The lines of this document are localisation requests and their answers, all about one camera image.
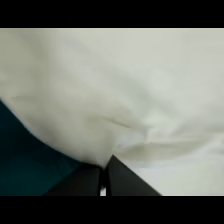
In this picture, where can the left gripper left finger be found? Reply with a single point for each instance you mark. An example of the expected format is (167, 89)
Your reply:
(83, 183)

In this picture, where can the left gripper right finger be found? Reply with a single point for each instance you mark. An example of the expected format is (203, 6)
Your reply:
(126, 181)

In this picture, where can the white garment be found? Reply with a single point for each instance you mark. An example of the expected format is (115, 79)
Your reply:
(126, 86)

